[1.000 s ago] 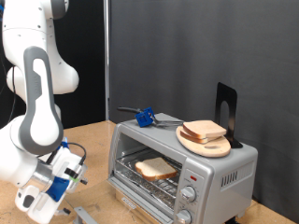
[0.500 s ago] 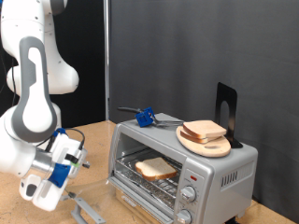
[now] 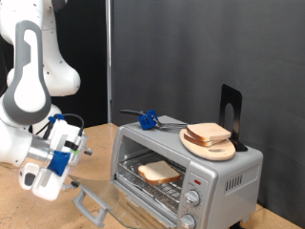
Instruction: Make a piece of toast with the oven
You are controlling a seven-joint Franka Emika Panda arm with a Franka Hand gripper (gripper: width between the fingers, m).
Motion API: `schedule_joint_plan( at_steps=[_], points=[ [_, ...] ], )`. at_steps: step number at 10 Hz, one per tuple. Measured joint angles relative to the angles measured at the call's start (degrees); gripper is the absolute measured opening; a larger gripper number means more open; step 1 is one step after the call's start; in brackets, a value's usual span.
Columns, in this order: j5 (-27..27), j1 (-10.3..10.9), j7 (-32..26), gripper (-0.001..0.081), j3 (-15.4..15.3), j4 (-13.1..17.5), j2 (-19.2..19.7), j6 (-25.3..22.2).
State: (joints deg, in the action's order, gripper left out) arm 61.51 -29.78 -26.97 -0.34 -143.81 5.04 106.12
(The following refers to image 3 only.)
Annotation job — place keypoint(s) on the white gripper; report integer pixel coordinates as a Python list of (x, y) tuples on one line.
[(47, 187)]

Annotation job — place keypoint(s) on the white bread slice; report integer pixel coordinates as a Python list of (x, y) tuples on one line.
[(158, 173), (208, 131), (197, 142)]

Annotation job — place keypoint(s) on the spatula with blue grip block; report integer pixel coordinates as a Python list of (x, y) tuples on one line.
[(147, 120)]

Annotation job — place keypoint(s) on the silver oven knob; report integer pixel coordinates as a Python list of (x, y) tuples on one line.
[(187, 222), (192, 198)]

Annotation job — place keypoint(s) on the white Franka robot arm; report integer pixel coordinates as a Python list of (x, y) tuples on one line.
[(28, 89)]

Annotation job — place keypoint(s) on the metal oven rack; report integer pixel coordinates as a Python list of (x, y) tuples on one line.
[(139, 184)]

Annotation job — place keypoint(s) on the red oven indicator light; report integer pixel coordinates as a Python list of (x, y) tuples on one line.
[(197, 182)]

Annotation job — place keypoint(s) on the silver toaster oven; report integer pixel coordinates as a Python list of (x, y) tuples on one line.
[(219, 178)]

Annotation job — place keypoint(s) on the metal pole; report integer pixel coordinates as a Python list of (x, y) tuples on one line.
[(109, 47)]

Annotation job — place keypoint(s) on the wooden cutting board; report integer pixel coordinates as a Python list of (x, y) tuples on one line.
[(213, 152)]

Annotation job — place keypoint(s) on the black metal bookend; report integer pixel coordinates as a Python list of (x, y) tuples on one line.
[(236, 114)]

